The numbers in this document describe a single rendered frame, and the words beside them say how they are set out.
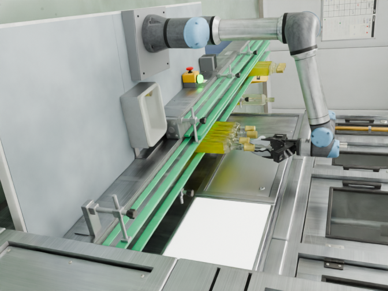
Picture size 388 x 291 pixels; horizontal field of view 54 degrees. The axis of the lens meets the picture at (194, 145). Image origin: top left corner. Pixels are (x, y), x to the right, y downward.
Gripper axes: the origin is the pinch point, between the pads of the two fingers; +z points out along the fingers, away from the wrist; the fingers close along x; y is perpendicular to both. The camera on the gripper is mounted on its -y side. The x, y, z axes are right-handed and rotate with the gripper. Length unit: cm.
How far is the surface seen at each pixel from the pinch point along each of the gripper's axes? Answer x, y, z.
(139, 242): -4, -63, 24
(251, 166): -12.6, 4.8, 2.3
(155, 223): -4, -52, 23
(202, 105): 13.6, 14.6, 26.3
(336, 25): -64, 592, -18
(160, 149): 5.8, -16.4, 35.8
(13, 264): 20, -100, 32
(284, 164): -12.0, 7.1, -12.4
